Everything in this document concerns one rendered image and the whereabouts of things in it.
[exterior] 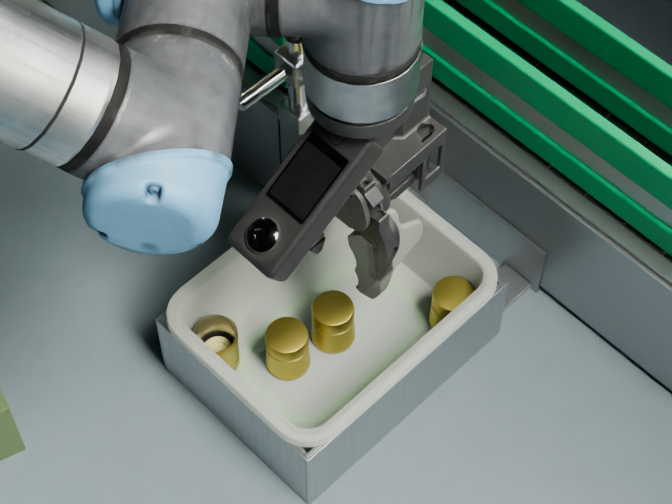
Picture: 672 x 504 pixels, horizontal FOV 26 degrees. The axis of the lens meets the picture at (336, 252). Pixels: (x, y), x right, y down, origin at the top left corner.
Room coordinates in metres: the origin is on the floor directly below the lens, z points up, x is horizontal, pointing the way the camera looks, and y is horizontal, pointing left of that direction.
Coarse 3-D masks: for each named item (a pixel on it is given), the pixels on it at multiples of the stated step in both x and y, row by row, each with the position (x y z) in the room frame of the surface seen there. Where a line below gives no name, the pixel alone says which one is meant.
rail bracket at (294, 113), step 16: (288, 48) 0.72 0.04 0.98; (288, 64) 0.71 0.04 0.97; (272, 80) 0.70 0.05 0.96; (288, 80) 0.71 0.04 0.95; (240, 96) 0.69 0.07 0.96; (256, 96) 0.69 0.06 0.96; (288, 96) 0.72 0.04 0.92; (304, 96) 0.72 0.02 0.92; (288, 112) 0.72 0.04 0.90; (304, 112) 0.72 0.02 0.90; (304, 128) 0.71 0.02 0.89
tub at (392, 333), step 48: (336, 240) 0.69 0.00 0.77; (432, 240) 0.65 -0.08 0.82; (192, 288) 0.60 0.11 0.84; (240, 288) 0.62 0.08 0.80; (288, 288) 0.64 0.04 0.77; (336, 288) 0.64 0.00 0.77; (432, 288) 0.64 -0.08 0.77; (480, 288) 0.60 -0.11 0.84; (192, 336) 0.55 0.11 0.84; (240, 336) 0.59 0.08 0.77; (384, 336) 0.59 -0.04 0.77; (432, 336) 0.55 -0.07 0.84; (240, 384) 0.51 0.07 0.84; (288, 384) 0.55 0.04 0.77; (336, 384) 0.55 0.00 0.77; (384, 384) 0.51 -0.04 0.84; (288, 432) 0.47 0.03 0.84; (336, 432) 0.47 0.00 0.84
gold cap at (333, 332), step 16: (320, 304) 0.60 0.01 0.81; (336, 304) 0.60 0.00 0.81; (352, 304) 0.60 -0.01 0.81; (320, 320) 0.58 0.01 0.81; (336, 320) 0.58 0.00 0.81; (352, 320) 0.59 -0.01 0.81; (320, 336) 0.58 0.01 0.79; (336, 336) 0.58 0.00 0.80; (352, 336) 0.59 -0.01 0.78; (336, 352) 0.58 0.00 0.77
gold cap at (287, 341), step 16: (288, 320) 0.58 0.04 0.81; (272, 336) 0.57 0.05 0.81; (288, 336) 0.57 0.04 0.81; (304, 336) 0.57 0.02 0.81; (272, 352) 0.56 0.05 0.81; (288, 352) 0.55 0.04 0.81; (304, 352) 0.56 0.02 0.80; (272, 368) 0.56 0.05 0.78; (288, 368) 0.55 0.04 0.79; (304, 368) 0.56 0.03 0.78
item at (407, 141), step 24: (336, 120) 0.58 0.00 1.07; (384, 120) 0.58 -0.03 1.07; (408, 120) 0.62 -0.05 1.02; (432, 120) 0.63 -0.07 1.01; (384, 144) 0.61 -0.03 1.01; (408, 144) 0.61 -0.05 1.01; (432, 144) 0.61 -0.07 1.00; (384, 168) 0.59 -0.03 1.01; (408, 168) 0.59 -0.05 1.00; (432, 168) 0.62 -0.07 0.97; (360, 192) 0.57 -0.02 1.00; (384, 192) 0.58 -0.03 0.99; (336, 216) 0.58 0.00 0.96; (360, 216) 0.57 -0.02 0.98
